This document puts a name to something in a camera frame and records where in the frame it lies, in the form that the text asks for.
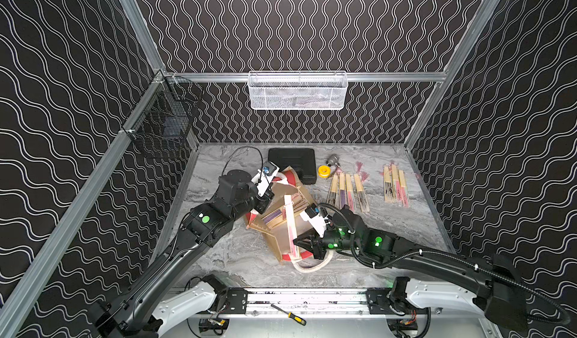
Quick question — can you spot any red jute tote bag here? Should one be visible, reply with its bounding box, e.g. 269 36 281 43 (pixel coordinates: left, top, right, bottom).
245 167 333 273

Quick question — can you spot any bamboo fan grey floral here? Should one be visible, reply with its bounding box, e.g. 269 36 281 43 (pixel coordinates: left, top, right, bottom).
353 162 370 213

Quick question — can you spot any bamboo fan floral white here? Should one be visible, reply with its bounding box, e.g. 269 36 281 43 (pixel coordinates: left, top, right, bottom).
326 174 339 207

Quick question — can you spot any bamboo fan purple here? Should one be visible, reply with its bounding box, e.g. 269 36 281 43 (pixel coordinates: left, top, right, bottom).
339 173 348 208

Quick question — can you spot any bamboo fan dark floral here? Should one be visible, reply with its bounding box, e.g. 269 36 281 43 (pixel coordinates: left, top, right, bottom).
383 165 394 203

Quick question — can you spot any bamboo fan pink green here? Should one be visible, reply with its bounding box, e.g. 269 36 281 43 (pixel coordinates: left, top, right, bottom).
284 195 300 261

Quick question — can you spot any bamboo fan pink stripe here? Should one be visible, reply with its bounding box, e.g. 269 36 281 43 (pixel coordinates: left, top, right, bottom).
398 170 410 207

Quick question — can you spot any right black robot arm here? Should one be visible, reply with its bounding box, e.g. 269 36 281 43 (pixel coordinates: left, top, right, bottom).
292 204 571 333

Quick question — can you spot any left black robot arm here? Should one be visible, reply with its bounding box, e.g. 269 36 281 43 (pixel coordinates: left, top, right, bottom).
90 162 279 337

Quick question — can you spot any folding fans bundle in bag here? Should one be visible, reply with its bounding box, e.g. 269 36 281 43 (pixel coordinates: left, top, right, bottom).
262 193 309 229

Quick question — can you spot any black plastic tool case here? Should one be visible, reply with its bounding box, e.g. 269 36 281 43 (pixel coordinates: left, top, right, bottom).
267 148 317 185

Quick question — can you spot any yellow thread seal tape spool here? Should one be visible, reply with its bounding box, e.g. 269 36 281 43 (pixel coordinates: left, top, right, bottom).
318 165 331 179

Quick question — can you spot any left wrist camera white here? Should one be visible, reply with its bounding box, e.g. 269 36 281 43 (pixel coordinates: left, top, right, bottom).
252 161 279 197

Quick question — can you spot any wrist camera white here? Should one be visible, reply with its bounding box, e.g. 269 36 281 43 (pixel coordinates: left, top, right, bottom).
299 204 326 237
252 161 279 197

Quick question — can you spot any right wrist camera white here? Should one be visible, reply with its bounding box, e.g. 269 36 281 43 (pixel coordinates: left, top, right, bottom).
299 204 326 237

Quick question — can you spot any steel ball valve brown handle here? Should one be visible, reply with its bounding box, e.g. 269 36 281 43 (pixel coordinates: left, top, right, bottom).
326 154 340 177

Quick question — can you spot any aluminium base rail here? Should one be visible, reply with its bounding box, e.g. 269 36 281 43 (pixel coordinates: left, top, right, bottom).
179 287 492 318

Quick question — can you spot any yellow black handled screwdriver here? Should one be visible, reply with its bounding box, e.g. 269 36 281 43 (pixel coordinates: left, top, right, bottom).
270 303 307 326

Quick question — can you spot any white wire mesh basket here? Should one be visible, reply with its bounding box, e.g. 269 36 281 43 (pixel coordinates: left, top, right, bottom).
247 71 349 111

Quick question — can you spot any black wire mesh basket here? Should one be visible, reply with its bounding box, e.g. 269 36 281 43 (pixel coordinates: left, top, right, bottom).
128 78 205 160

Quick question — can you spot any aluminium frame corner post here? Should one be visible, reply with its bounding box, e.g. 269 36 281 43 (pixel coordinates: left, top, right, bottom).
404 0 500 152

